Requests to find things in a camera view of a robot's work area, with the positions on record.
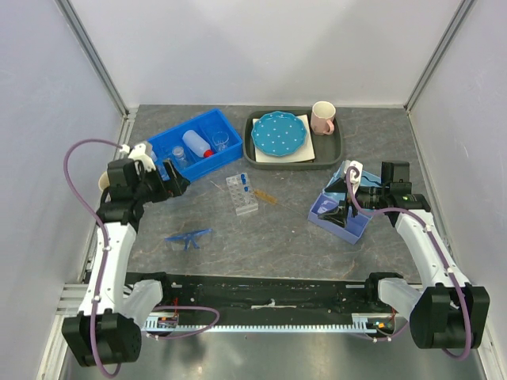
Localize beige floral mug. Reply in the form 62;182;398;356
98;172;110;192

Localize clear test tube rack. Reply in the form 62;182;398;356
226;173;258;216

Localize clear glass stoppered bottle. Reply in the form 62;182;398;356
172;146;191;170

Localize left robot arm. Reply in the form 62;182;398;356
62;158;174;371

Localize pink ceramic mug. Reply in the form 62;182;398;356
310;101;336;135

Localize slotted cable duct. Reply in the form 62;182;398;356
141;313;395;334

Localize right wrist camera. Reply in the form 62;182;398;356
343;160;363;191

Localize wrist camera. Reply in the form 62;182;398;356
120;142;157;173
343;160;363;191

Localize purple blue drawer organizer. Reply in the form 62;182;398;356
307;160;380;245

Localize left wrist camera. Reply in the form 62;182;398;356
120;142;157;173

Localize blue safety glasses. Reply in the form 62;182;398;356
164;229;213;252

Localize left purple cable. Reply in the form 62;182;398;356
63;138;221;377

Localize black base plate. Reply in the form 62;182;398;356
125;272;392;322

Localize white square plate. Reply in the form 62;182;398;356
254;115;315;163

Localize brown test tube brush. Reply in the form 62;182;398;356
253;189;278;204

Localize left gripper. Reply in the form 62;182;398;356
132;158;189;204

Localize purple cable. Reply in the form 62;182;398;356
63;138;221;377
345;165;475;359

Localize clear glass beaker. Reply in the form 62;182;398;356
212;131;230;152

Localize white plastic wash bottle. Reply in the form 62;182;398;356
182;130;214;158

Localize blue divided plastic bin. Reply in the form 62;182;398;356
147;108;242;182

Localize blue polka dot plate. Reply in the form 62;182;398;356
250;111;309;158

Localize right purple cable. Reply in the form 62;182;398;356
345;165;475;359

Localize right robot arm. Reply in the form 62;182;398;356
162;161;490;358

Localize clear round glass flask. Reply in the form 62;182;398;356
157;160;170;181

